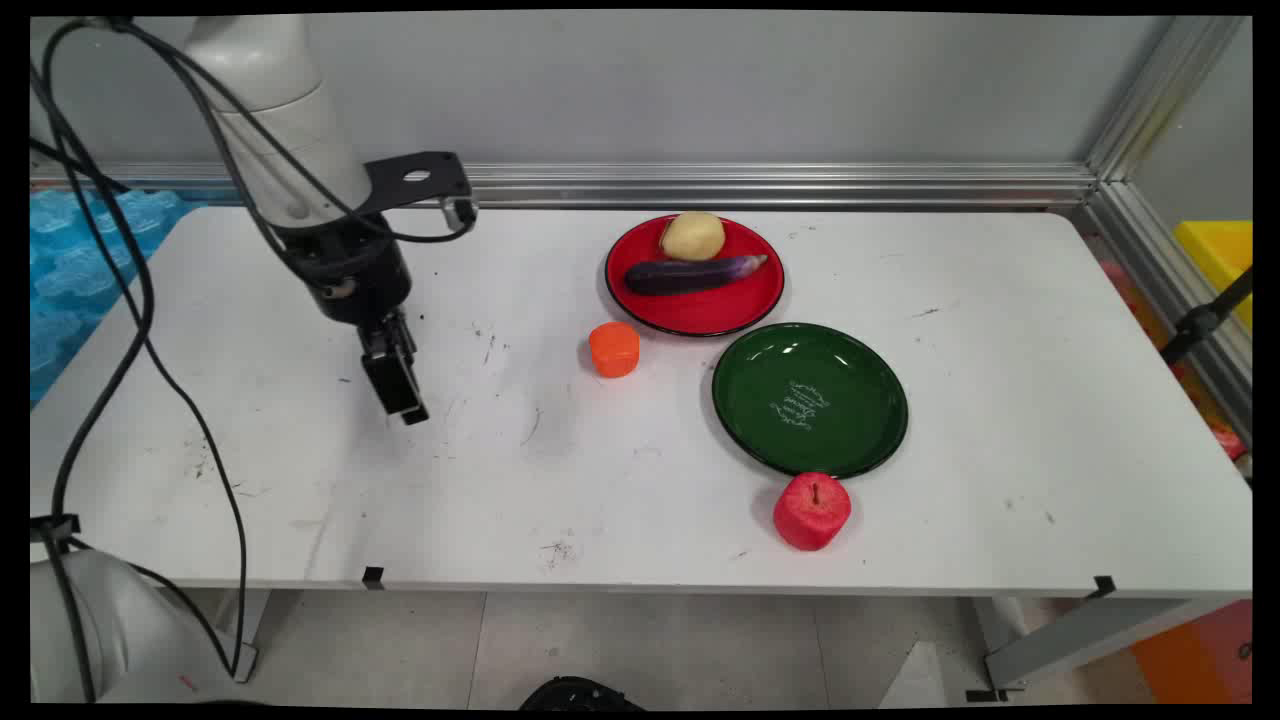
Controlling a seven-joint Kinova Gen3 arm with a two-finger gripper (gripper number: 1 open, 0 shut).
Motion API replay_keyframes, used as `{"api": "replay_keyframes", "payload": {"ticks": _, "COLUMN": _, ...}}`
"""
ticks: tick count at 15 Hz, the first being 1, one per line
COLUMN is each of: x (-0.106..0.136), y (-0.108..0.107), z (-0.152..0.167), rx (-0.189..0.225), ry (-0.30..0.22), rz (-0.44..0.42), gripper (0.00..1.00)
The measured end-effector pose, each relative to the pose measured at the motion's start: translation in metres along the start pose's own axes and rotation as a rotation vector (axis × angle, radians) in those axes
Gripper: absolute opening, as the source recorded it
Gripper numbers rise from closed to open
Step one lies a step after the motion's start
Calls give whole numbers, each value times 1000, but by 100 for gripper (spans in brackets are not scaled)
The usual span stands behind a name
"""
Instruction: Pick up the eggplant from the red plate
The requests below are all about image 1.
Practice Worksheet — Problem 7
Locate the orange toy fruit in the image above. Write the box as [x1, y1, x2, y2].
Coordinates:
[588, 321, 642, 379]

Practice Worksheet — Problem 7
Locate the black round floor object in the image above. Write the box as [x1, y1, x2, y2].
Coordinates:
[518, 676, 648, 712]

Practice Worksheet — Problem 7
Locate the upright aluminium frame post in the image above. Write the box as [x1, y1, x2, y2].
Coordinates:
[1084, 15, 1251, 183]

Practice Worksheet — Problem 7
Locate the red toy apple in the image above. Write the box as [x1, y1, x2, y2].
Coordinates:
[772, 472, 853, 552]

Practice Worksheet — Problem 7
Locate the short black camera cable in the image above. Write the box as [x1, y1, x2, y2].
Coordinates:
[100, 16, 477, 247]

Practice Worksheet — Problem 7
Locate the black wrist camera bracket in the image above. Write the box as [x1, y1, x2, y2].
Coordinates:
[362, 151, 480, 234]

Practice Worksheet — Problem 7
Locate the blue bubble wrap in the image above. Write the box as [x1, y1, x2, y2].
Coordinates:
[30, 184, 208, 407]

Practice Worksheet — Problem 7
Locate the grey table leg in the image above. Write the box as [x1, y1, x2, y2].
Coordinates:
[212, 589, 273, 687]
[964, 596, 1229, 703]

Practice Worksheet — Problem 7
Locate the side aluminium frame rail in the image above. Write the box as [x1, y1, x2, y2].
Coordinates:
[1070, 180, 1253, 446]

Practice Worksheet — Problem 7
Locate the red plate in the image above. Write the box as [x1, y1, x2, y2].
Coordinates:
[603, 213, 786, 338]

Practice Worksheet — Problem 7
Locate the horizontal aluminium frame rail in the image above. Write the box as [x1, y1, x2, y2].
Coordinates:
[30, 161, 1101, 212]

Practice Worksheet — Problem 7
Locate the long black cable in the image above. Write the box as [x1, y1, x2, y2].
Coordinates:
[30, 18, 156, 701]
[30, 60, 251, 683]

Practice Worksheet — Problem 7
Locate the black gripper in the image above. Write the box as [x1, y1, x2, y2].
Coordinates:
[283, 215, 432, 427]

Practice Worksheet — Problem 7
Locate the purple toy eggplant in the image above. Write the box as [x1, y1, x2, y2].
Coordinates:
[624, 254, 770, 297]

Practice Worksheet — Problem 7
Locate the yellow toy potato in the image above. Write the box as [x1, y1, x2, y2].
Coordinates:
[659, 211, 727, 263]

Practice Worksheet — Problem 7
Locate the yellow plastic bin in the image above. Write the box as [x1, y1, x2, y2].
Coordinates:
[1172, 219, 1253, 333]

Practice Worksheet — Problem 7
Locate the orange box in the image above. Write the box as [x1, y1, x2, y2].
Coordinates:
[1129, 599, 1253, 705]

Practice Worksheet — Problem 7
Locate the green plate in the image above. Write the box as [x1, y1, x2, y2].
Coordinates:
[711, 321, 910, 481]

